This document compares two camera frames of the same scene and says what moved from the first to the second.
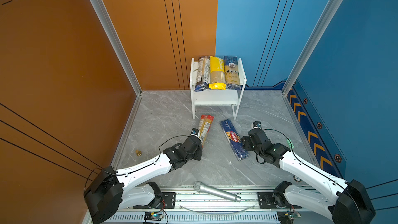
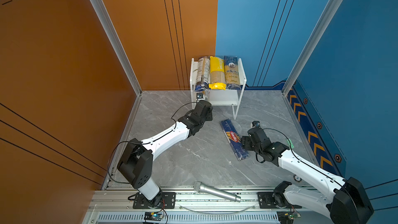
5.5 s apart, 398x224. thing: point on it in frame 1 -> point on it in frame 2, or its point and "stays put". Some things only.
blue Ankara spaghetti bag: [232, 72] stays put
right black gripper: [246, 140] stays put
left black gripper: [199, 152] -> [209, 115]
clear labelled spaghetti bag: [202, 81] stays put
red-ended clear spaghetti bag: [205, 123] -> [205, 95]
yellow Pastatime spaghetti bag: [217, 73] stays put
